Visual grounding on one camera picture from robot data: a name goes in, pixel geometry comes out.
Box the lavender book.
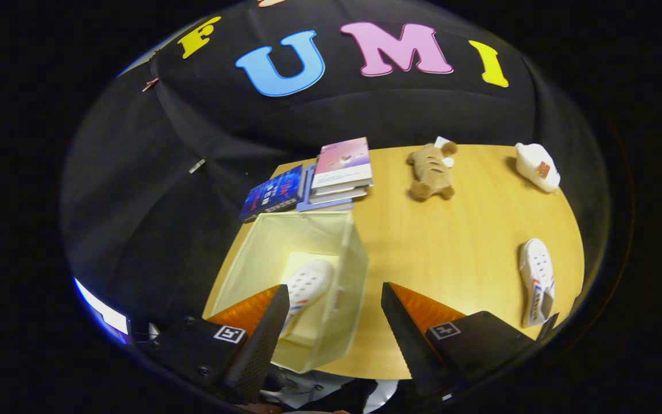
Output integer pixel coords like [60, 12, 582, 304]
[297, 164, 355, 212]

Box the black backdrop cloth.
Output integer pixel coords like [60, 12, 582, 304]
[61, 0, 610, 346]

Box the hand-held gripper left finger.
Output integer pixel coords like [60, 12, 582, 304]
[147, 283, 290, 403]

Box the pink book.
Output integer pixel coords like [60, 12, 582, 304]
[311, 137, 373, 189]

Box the brown plush toy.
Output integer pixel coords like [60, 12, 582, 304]
[406, 137, 458, 201]

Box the dark blue book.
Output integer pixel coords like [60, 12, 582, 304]
[239, 164, 306, 224]

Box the white shoe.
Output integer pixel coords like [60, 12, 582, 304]
[278, 259, 336, 340]
[518, 238, 557, 328]

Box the white plush toy red label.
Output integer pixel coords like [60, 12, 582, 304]
[515, 142, 561, 193]

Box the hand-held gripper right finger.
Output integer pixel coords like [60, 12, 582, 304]
[381, 282, 541, 400]

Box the computer monitor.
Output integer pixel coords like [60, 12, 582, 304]
[74, 278, 132, 346]

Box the grey book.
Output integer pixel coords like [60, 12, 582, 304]
[310, 178, 375, 200]

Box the cream fabric storage box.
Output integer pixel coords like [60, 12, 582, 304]
[209, 211, 369, 374]

